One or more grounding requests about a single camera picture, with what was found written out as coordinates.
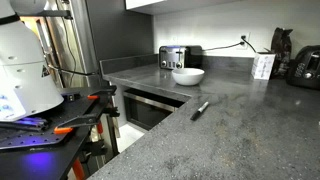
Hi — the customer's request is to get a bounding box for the black and white marker pen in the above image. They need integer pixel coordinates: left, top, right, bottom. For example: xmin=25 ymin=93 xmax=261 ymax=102
xmin=190 ymin=101 xmax=209 ymax=121

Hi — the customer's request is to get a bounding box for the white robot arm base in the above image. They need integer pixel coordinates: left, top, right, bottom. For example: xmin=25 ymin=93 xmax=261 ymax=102
xmin=0 ymin=0 xmax=63 ymax=122

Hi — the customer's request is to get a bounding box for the white grey bowl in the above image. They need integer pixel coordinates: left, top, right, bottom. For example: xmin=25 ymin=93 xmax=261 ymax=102
xmin=171 ymin=68 xmax=205 ymax=86

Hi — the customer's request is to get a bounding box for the black countertop appliance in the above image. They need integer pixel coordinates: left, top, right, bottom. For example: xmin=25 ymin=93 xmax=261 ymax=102
xmin=286 ymin=45 xmax=320 ymax=90

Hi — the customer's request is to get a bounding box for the built-in black oven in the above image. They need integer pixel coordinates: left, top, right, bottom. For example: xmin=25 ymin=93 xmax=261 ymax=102
xmin=123 ymin=88 xmax=183 ymax=130

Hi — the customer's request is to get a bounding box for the silver black toaster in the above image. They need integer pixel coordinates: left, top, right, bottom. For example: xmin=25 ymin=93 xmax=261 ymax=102
xmin=158 ymin=45 xmax=203 ymax=70

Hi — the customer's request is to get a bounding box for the white upper cabinet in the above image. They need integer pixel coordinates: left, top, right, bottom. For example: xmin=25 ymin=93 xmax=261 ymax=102
xmin=125 ymin=0 xmax=240 ymax=15

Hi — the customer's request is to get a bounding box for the stainless steel refrigerator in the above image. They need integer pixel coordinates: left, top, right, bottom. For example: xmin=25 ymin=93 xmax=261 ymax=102
xmin=20 ymin=0 xmax=155 ymax=89

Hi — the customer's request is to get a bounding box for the black orange bar clamp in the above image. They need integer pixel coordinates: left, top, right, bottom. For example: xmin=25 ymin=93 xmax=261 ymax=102
xmin=54 ymin=107 xmax=120 ymax=134

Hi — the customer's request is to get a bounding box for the white printed carton box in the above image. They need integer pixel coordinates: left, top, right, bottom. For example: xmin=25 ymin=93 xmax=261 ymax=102
xmin=251 ymin=52 xmax=275 ymax=80

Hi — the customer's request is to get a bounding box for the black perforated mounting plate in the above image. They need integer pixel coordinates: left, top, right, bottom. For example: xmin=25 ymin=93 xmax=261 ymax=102
xmin=0 ymin=96 xmax=111 ymax=150

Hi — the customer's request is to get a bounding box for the dark crumpled bag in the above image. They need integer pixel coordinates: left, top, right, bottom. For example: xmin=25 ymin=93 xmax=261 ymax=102
xmin=271 ymin=27 xmax=292 ymax=79

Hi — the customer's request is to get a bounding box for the black toaster power cable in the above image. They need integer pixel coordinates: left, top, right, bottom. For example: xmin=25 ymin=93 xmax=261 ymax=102
xmin=202 ymin=41 xmax=246 ymax=52

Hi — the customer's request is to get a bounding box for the white wall power outlet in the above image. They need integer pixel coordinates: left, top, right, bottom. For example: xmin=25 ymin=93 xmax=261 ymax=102
xmin=238 ymin=33 xmax=250 ymax=50

